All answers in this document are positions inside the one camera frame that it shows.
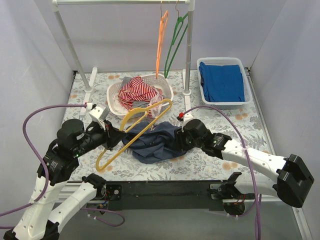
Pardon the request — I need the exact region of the navy blue tank top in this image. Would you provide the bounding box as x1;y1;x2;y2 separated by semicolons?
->
128;121;187;164

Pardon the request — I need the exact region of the white rectangular basket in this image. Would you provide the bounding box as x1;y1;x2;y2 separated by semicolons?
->
196;57;253;109

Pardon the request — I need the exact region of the silver clothes rack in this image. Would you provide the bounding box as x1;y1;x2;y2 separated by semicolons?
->
51;0;195;110

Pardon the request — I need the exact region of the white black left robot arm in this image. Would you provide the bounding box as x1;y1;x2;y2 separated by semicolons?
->
3;119;126;240

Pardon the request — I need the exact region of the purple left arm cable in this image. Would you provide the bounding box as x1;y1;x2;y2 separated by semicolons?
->
0;103;125;230

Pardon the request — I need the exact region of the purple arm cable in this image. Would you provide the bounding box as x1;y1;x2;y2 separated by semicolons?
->
0;103;125;230
182;105;262;240

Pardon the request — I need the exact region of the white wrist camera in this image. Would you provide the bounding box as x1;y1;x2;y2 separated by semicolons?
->
86;102;110;128
176;112;194;126

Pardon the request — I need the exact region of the yellow clothes hanger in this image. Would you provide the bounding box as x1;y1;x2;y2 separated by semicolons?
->
95;98;174;173

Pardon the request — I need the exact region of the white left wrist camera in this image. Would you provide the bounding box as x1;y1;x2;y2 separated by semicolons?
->
86;102;110;128

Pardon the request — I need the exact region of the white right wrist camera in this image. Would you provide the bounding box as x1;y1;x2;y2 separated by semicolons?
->
176;112;194;126

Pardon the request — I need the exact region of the green clothes hanger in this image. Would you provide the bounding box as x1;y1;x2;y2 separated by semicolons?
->
164;0;188;78

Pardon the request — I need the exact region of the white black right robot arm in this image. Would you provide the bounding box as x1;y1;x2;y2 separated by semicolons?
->
174;119;315;208

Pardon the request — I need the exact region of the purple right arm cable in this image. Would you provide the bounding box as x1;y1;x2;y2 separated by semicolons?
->
182;105;262;240

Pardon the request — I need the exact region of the red white striped garment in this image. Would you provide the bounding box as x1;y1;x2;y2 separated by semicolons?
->
117;75;164;111

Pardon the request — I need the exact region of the grey garment in basket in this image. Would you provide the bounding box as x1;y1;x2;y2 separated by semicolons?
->
118;76;150;110

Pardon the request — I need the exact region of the blue folded cloth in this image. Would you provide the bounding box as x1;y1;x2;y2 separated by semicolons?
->
198;62;245;103

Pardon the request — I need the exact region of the orange clothes hanger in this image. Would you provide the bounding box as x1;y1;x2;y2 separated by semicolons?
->
155;3;169;79

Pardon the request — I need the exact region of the floral table mat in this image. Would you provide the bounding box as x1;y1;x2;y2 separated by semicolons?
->
46;70;278;182

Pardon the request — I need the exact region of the aluminium frame rail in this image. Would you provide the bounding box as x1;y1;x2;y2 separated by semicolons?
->
20;181;83;240

